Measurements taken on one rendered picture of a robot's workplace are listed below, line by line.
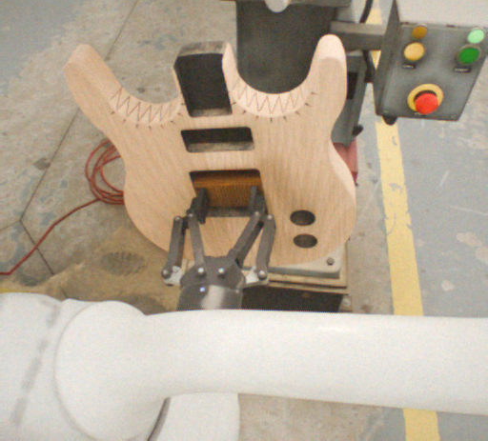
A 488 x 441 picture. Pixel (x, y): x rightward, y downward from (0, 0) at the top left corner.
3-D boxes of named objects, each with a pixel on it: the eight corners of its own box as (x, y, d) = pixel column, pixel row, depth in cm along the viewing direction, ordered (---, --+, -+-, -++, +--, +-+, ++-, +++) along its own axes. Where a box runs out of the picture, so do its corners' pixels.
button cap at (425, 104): (410, 102, 89) (416, 85, 86) (432, 104, 89) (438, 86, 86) (413, 115, 87) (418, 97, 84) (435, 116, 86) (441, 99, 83)
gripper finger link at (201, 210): (205, 224, 68) (199, 225, 68) (212, 188, 72) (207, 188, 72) (199, 210, 65) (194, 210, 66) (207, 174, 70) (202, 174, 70)
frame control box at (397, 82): (339, 69, 112) (359, -44, 92) (433, 75, 110) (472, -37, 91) (342, 139, 96) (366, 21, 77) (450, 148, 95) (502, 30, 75)
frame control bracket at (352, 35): (327, 37, 95) (330, 19, 92) (423, 44, 94) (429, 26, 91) (328, 49, 93) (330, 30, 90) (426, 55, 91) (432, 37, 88)
